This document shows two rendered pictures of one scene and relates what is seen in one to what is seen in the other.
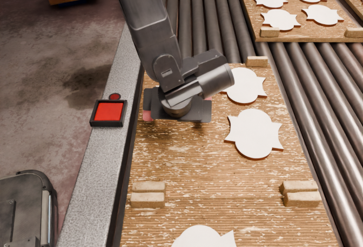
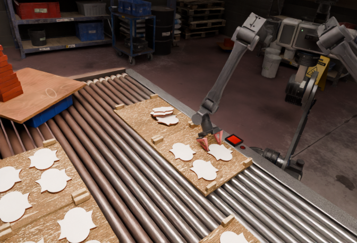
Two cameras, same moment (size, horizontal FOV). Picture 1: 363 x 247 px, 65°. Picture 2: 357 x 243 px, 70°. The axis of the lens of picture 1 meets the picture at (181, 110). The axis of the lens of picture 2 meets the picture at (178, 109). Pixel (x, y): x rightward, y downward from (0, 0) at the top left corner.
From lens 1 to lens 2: 1.46 m
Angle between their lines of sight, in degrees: 95
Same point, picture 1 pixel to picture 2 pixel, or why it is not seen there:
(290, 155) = (165, 151)
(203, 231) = (173, 122)
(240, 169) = (177, 140)
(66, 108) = not seen: outside the picture
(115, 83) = (251, 152)
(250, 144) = (180, 146)
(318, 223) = (149, 137)
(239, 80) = (206, 170)
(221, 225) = (171, 128)
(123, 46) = (281, 172)
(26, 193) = not seen: hidden behind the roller
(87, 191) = not seen: hidden behind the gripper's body
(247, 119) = (188, 154)
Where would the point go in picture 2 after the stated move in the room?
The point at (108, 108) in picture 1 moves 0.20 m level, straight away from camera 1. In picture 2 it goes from (235, 140) to (270, 153)
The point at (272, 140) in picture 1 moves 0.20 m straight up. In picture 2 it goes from (174, 151) to (177, 118)
